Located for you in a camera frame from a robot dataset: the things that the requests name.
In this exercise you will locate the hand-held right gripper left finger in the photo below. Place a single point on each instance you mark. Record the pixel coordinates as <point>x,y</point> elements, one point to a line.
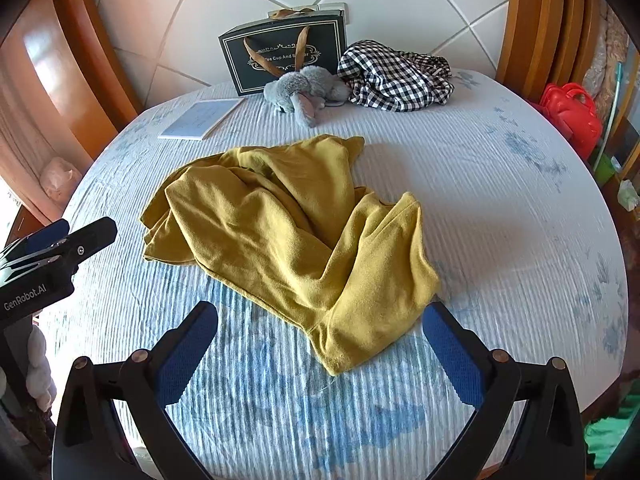
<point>182,355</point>

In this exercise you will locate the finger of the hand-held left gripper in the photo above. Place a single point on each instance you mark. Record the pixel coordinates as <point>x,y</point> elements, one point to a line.
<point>92,237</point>
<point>45,237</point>

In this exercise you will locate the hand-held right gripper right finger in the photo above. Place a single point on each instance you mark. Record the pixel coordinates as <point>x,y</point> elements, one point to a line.
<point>455,355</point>

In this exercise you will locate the mustard yellow garment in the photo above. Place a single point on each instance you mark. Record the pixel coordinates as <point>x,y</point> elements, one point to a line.
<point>280,240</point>

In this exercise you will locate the person's left hand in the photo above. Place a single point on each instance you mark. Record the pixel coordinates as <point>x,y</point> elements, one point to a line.
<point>40,370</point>

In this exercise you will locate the bed with pale blue sheet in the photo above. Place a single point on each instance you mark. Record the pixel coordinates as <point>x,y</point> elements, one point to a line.
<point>480,200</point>

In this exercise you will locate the white booklet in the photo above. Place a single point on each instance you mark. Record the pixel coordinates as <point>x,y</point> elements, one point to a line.
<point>200,119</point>

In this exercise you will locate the green cloth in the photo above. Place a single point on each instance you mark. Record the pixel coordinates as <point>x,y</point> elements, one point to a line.
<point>610,440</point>

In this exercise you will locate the white padded wooden headboard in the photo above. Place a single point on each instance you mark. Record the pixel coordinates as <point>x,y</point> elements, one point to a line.
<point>200,10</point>

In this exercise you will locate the grey plush toy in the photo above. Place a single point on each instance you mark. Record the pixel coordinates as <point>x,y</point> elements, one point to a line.
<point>307,90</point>

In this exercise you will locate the dark gift bag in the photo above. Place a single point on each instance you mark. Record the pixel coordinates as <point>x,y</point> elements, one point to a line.
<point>280,47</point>

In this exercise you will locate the red plastic bag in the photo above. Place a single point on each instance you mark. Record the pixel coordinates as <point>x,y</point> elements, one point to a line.
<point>572,115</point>

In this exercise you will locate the black white checkered cloth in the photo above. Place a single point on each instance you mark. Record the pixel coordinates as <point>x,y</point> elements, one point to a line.
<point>395,77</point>

